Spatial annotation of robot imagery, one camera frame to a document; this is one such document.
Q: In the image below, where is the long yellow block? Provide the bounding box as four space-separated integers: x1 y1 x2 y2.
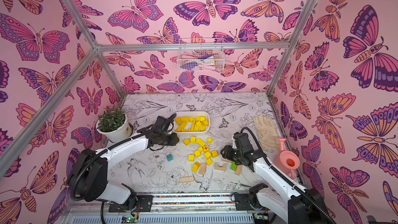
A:
175 122 188 132

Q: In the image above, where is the yellow cylinder block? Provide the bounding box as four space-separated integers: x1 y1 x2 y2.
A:
175 117 182 126

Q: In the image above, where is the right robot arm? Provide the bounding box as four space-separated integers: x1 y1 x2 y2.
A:
221 127 335 224

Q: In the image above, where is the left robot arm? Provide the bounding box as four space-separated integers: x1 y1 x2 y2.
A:
67 113 179 205

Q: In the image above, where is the green rectangular block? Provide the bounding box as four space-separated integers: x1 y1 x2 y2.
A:
230 162 237 171

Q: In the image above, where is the teal block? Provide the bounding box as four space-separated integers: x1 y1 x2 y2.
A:
166 154 173 162

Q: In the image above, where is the natural wood arch block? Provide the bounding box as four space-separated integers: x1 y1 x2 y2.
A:
214 163 227 172

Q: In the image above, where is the white plastic bin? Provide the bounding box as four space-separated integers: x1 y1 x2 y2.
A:
173 111 210 135

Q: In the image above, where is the natural wood block upright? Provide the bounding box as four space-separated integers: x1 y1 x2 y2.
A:
198 163 207 176

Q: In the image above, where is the beige work glove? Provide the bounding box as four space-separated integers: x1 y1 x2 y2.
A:
253 116 279 150

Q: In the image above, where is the long natural wood block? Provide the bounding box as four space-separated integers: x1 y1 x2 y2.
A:
179 176 194 184

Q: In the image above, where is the pink watering can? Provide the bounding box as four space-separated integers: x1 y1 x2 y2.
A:
273 138 301 179

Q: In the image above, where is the potted green plant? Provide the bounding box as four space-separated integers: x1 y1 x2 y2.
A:
96 107 133 143

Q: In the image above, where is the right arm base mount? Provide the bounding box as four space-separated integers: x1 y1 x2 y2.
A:
230 192 268 212

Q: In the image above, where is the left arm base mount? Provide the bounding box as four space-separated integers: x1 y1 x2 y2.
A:
108 195 153 213

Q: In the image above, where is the wire basket on wall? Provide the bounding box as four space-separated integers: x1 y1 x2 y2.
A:
176 37 225 73

